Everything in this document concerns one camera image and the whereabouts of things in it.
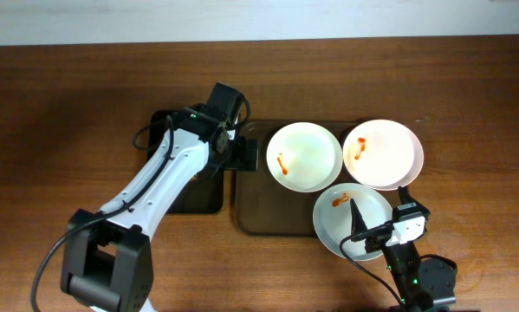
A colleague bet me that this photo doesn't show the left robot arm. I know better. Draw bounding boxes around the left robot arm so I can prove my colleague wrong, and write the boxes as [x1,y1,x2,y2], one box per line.
[60,83,257,311]

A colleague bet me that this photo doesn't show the pale blue plate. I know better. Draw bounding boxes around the pale blue plate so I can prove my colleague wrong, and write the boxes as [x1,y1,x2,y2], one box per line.
[313,183,392,258]

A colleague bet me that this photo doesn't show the brown serving tray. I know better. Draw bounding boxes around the brown serving tray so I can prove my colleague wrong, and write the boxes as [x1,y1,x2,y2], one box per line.
[233,120,410,237]

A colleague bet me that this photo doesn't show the cream white plate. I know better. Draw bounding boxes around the cream white plate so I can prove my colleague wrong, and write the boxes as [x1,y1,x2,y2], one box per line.
[266,122,343,192]

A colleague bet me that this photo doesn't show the pink white plate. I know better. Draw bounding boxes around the pink white plate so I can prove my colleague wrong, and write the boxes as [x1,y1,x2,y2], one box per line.
[342,120,425,191]

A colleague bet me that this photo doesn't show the black plastic tray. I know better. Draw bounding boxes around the black plastic tray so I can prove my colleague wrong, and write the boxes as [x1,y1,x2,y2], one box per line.
[148,110,224,214]

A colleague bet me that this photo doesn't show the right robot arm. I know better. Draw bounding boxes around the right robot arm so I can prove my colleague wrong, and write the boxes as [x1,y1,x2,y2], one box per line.
[339,186,457,312]

